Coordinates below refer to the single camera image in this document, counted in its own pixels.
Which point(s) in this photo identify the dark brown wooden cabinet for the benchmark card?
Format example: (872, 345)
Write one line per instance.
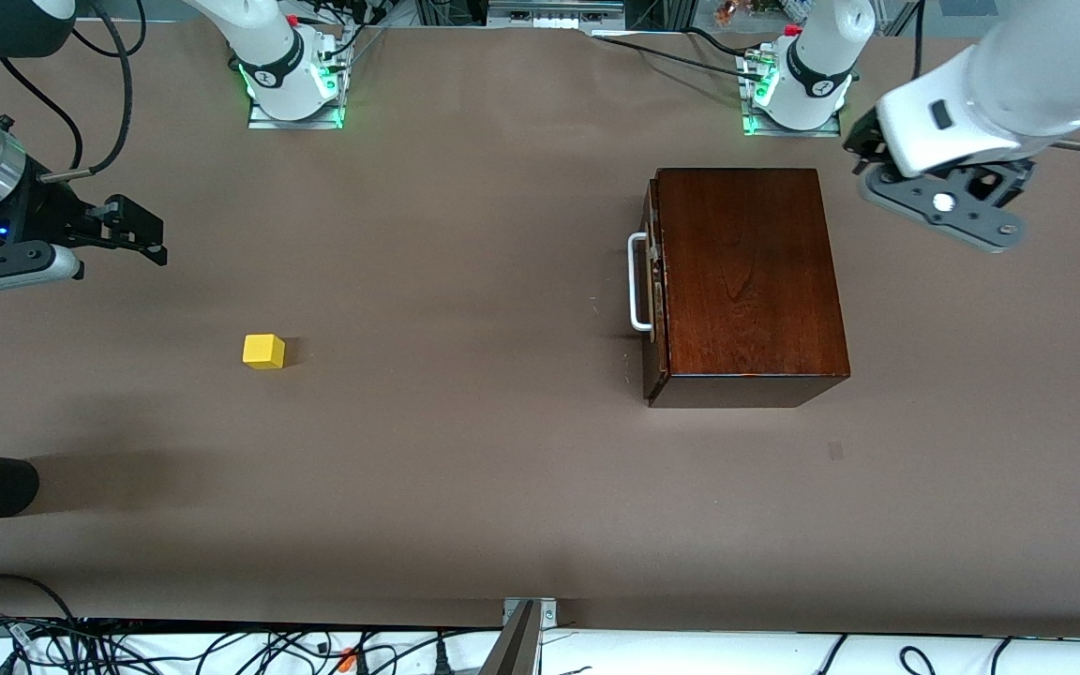
(746, 272)

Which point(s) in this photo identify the copper coloured item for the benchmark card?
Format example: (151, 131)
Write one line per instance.
(726, 11)

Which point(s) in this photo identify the white power strip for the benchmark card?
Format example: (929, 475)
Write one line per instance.
(549, 19)

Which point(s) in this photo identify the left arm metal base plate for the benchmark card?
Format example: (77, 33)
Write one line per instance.
(793, 132)

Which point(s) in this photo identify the dark metal beam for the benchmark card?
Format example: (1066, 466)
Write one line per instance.
(517, 652)

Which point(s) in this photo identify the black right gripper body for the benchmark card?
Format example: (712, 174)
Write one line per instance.
(32, 214)

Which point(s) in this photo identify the yellow cube block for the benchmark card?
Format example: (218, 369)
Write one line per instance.
(263, 352)

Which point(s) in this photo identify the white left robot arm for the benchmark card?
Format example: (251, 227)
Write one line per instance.
(1018, 84)

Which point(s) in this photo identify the light wood drawer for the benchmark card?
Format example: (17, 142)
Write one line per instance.
(650, 370)

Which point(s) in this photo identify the silver metal bracket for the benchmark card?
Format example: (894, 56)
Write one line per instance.
(547, 614)

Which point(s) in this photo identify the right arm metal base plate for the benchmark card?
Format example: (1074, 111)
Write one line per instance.
(296, 123)

